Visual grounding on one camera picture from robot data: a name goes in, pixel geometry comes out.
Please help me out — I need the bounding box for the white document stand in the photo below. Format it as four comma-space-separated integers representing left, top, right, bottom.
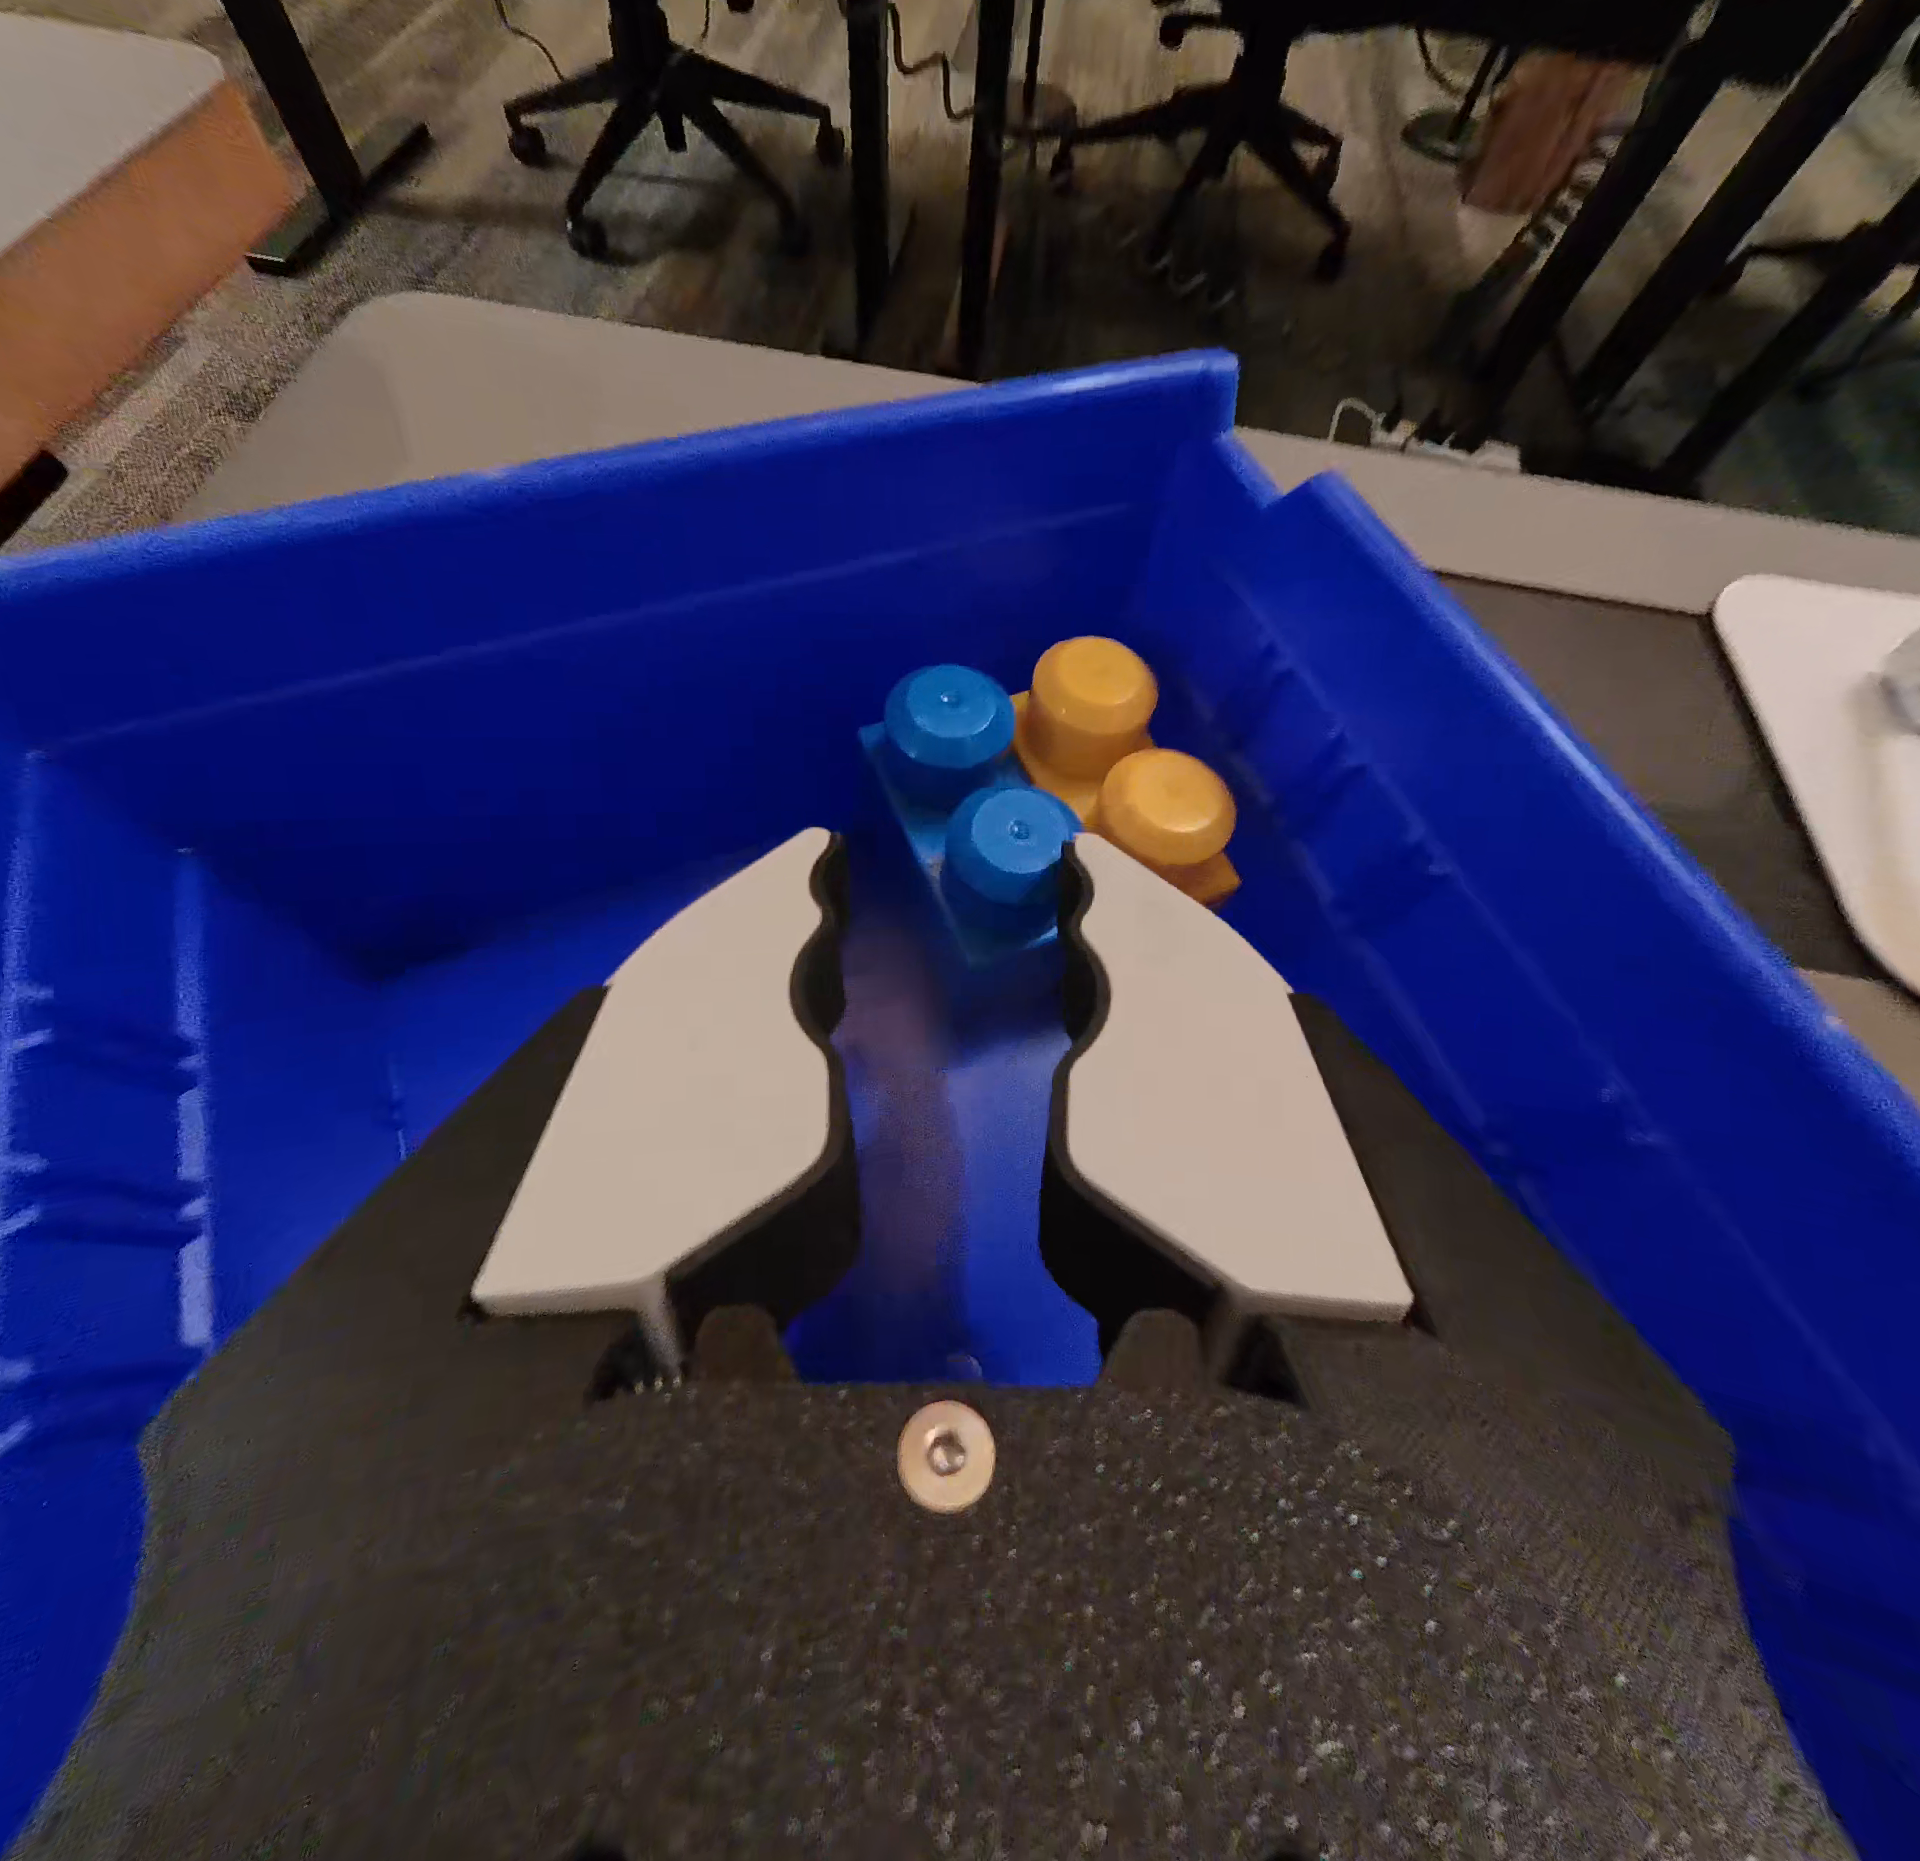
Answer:
1712, 571, 1920, 996

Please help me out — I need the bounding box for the blue plastic bin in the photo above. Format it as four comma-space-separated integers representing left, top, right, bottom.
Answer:
0, 350, 1920, 1861

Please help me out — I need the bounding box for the yellow two-stud block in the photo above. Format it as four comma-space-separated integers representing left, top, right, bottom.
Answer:
1011, 634, 1246, 909

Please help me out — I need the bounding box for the blue two-stud block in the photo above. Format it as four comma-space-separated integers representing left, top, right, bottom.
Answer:
859, 663, 1086, 972

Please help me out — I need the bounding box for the wooden edge table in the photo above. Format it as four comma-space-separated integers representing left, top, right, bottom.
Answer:
0, 13, 297, 542

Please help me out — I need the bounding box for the white power strip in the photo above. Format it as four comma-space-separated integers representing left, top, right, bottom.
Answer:
1325, 395, 1526, 472

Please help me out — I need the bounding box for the black office chair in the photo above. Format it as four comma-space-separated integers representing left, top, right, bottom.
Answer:
1051, 0, 1351, 315
501, 0, 846, 267

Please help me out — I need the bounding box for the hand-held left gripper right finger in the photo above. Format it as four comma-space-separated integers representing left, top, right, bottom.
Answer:
1037, 831, 1415, 1325

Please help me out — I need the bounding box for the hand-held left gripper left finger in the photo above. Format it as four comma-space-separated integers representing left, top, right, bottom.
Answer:
472, 826, 865, 1324

